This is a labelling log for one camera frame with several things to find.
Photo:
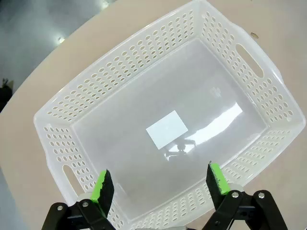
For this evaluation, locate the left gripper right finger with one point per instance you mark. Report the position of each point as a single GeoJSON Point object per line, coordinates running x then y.
{"type": "Point", "coordinates": [230, 208]}

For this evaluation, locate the dark equipment on floor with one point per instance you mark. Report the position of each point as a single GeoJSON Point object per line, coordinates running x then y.
{"type": "Point", "coordinates": [4, 95]}

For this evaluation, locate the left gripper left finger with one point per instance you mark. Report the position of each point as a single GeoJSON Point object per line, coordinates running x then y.
{"type": "Point", "coordinates": [96, 213]}

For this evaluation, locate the white perforated plastic basket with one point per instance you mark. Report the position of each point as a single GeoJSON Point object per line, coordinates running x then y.
{"type": "Point", "coordinates": [144, 95]}

